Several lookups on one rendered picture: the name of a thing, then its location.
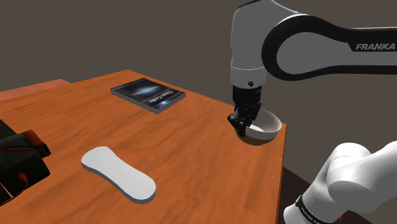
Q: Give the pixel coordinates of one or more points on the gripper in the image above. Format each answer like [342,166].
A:
[247,95]

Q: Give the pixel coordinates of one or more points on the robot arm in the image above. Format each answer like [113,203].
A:
[248,34]

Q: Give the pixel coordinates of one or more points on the white bowl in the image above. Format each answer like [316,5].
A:
[269,127]

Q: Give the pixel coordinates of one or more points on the orange wooden table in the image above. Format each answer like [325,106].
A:
[192,155]

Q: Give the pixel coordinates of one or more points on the dark book with galaxy cover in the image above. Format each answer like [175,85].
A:
[145,94]

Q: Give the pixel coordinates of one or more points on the white flat oblong remote control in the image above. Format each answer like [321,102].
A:
[119,173]

